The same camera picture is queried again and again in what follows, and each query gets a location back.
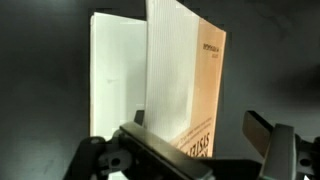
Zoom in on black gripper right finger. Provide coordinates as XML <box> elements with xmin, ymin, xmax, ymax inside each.
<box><xmin>260</xmin><ymin>124</ymin><xmax>297</xmax><ymax>180</ymax></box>

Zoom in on orange cover white book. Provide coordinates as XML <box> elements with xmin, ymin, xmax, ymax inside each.
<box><xmin>89</xmin><ymin>0</ymin><xmax>227</xmax><ymax>180</ymax></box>

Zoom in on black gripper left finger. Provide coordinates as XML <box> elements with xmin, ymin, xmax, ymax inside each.
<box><xmin>119</xmin><ymin>122</ymin><xmax>214</xmax><ymax>180</ymax></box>

